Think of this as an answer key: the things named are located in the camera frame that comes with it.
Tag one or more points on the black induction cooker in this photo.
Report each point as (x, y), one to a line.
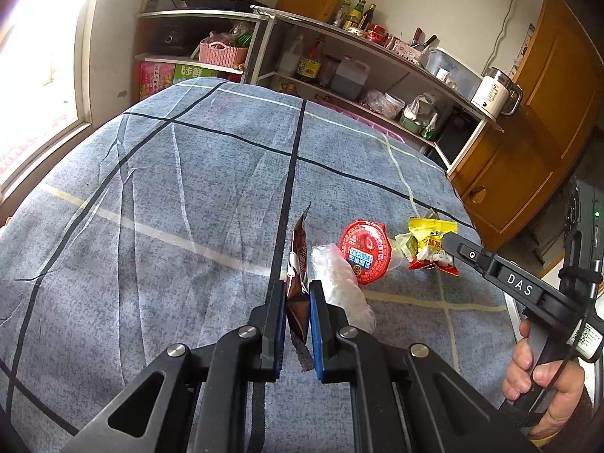
(222, 2)

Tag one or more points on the clear plastic bottle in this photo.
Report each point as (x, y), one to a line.
(291, 56)

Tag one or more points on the brown snack wrapper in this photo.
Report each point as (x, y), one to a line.
(298, 264)

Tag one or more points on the white plastic bag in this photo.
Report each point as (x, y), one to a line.
(427, 111)

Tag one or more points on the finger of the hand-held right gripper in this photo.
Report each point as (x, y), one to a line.
(469, 252)

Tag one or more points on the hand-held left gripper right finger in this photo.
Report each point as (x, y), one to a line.
(317, 337)

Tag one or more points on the dark glass jar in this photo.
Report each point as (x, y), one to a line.
(330, 71)

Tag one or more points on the window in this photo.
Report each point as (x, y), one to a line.
(42, 71)

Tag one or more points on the pink printed food bag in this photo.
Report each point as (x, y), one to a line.
(155, 80)

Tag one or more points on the white plastic tub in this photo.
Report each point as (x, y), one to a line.
(394, 106)

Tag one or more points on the long metal shelf unit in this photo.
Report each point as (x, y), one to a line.
(377, 54)

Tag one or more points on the green printed carton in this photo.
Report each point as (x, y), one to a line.
(196, 74)

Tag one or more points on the wall calendar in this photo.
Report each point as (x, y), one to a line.
(525, 46)

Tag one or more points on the clear plastic storage box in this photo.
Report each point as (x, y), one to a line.
(453, 70)

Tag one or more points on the blue grey plastic jug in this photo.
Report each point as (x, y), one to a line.
(349, 79)

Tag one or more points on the white electric kettle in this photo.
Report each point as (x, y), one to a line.
(490, 92)

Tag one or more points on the pink utensil holder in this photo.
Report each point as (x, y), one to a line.
(406, 52)

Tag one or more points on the small white shelf unit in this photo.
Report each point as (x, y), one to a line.
(198, 14)

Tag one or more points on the person's right hand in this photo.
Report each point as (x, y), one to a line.
(566, 387)

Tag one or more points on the crumpled clear plastic bag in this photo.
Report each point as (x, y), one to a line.
(337, 283)

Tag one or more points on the yellow oil bottle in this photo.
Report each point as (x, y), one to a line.
(288, 88)

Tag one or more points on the pink plastic rack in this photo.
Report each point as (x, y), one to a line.
(373, 125)

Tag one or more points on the yellow red snack packet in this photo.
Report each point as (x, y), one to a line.
(427, 245)

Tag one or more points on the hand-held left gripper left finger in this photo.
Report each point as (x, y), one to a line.
(281, 332)

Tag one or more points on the red lidded cup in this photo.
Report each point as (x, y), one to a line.
(365, 252)

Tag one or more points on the wooden cabinet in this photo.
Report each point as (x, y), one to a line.
(533, 141)

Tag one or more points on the green plastic item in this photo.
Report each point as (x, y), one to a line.
(243, 40)

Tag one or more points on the clear bag of food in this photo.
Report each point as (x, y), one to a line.
(373, 100)

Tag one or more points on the tall dark sauce bottle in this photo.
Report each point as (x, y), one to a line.
(369, 18)

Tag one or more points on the pink woven basket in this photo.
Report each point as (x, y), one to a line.
(222, 54)

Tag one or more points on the green bottle yellow label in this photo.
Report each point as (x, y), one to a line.
(354, 15)

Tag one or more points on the grey checked tablecloth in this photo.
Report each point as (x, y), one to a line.
(165, 207)

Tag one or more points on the red round tin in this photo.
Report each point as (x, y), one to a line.
(376, 34)

